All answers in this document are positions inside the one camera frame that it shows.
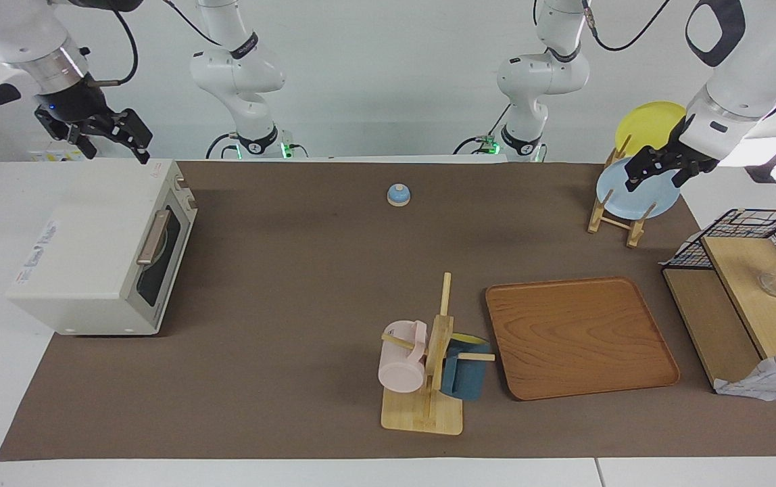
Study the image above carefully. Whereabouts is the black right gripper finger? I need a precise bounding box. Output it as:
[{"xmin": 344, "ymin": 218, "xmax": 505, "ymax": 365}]
[
  {"xmin": 121, "ymin": 108, "xmax": 153, "ymax": 164},
  {"xmin": 67, "ymin": 129, "xmax": 98, "ymax": 160}
]

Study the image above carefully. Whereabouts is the oven door with handle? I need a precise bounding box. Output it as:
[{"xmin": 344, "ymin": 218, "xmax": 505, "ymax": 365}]
[{"xmin": 132, "ymin": 177, "xmax": 198, "ymax": 330}]

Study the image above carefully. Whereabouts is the white toaster oven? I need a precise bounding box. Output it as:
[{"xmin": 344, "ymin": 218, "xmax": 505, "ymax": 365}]
[{"xmin": 6, "ymin": 159, "xmax": 198, "ymax": 337}]

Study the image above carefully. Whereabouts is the white power strip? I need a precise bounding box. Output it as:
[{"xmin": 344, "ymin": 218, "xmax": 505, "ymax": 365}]
[{"xmin": 28, "ymin": 149, "xmax": 88, "ymax": 162}]

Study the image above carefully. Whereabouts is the light blue plate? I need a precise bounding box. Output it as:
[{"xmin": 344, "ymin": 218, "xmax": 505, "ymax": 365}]
[{"xmin": 596, "ymin": 157, "xmax": 681, "ymax": 221}]

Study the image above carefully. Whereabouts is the yellow plate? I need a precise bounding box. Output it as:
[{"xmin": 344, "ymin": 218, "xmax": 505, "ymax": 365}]
[{"xmin": 615, "ymin": 101, "xmax": 687, "ymax": 160}]

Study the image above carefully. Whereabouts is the wooden plate rack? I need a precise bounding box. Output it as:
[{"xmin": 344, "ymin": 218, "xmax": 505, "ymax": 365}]
[{"xmin": 587, "ymin": 135, "xmax": 657, "ymax": 248}]

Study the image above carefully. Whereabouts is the brown wooden tray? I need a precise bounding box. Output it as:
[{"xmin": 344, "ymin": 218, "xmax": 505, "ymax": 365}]
[{"xmin": 485, "ymin": 276, "xmax": 681, "ymax": 401}]

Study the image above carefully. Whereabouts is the white checked cloth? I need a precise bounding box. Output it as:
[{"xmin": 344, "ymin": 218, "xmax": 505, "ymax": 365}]
[{"xmin": 712, "ymin": 348, "xmax": 776, "ymax": 402}]

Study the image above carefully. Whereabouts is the brown table mat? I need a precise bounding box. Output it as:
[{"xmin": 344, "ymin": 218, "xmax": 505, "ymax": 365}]
[{"xmin": 0, "ymin": 161, "xmax": 776, "ymax": 461}]

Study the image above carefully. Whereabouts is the dark blue mug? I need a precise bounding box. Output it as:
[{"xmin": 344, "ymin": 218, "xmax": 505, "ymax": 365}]
[{"xmin": 440, "ymin": 333, "xmax": 491, "ymax": 401}]

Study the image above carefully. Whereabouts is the pink mug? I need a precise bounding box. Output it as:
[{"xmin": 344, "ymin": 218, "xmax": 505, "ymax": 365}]
[{"xmin": 378, "ymin": 321, "xmax": 428, "ymax": 394}]

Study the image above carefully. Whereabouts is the wooden mug tree stand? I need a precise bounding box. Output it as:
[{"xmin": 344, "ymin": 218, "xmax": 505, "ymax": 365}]
[{"xmin": 381, "ymin": 273, "xmax": 496, "ymax": 436}]

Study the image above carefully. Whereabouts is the black right base cable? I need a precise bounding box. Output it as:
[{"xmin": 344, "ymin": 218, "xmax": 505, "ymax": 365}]
[{"xmin": 205, "ymin": 133, "xmax": 235, "ymax": 160}]

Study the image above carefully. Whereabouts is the black base cable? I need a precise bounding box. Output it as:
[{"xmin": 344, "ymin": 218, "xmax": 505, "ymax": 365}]
[
  {"xmin": 205, "ymin": 133, "xmax": 235, "ymax": 160},
  {"xmin": 454, "ymin": 105, "xmax": 512, "ymax": 156}
]

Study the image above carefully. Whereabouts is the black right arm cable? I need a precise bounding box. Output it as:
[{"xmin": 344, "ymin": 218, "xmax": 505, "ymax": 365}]
[{"xmin": 87, "ymin": 8, "xmax": 140, "ymax": 87}]

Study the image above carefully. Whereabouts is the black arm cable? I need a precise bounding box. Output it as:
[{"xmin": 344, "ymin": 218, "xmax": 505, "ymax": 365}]
[
  {"xmin": 581, "ymin": 0, "xmax": 673, "ymax": 52},
  {"xmin": 87, "ymin": 8, "xmax": 140, "ymax": 87}
]

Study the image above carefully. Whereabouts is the black wire basket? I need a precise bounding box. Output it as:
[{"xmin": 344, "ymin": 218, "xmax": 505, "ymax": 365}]
[{"xmin": 662, "ymin": 209, "xmax": 776, "ymax": 312}]

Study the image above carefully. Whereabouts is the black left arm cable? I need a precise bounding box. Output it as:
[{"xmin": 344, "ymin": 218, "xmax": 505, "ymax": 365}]
[{"xmin": 581, "ymin": 0, "xmax": 673, "ymax": 52}]

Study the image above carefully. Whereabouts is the black left base cable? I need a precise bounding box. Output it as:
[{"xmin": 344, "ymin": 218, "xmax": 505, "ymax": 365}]
[{"xmin": 454, "ymin": 105, "xmax": 512, "ymax": 156}]

